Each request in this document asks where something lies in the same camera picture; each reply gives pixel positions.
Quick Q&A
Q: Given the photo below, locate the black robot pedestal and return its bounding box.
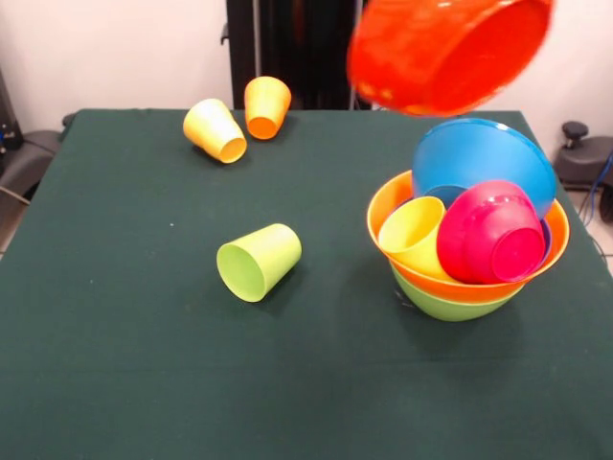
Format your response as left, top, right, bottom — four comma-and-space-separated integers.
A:
220, 0, 379, 111

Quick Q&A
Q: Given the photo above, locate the small pink bowl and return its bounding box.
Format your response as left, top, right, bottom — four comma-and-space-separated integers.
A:
436, 179, 550, 285

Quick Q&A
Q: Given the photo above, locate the yellow cup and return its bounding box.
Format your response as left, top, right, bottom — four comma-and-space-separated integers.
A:
377, 195, 456, 282
182, 98, 238, 145

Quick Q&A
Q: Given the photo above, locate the blue cable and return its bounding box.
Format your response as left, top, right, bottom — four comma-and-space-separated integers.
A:
580, 148, 613, 226

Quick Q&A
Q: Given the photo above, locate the blue bowl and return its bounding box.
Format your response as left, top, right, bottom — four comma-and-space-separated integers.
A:
411, 118, 558, 221

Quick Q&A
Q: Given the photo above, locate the green cup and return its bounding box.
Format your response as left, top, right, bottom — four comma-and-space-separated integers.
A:
216, 222, 303, 304

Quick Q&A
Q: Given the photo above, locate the purple bowl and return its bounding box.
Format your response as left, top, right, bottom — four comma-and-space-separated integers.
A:
540, 218, 554, 263

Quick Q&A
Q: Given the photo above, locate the green bowl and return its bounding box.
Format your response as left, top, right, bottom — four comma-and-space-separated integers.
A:
390, 263, 521, 322

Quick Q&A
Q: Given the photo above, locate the yellow-orange cup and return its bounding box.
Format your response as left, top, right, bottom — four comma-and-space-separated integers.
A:
205, 125, 248, 165

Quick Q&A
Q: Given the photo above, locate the red bowl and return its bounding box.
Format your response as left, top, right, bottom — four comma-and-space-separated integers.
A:
347, 0, 556, 118

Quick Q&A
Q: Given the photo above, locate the black equipment box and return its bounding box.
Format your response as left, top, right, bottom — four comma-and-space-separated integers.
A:
0, 66, 23, 162

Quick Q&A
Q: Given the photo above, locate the large orange bowl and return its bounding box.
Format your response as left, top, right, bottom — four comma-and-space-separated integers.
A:
366, 170, 571, 304

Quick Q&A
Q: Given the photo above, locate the orange cup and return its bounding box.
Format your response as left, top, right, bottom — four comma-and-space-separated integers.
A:
243, 76, 293, 142

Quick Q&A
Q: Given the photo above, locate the dark green tablecloth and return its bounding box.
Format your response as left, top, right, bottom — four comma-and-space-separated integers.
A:
0, 108, 613, 460

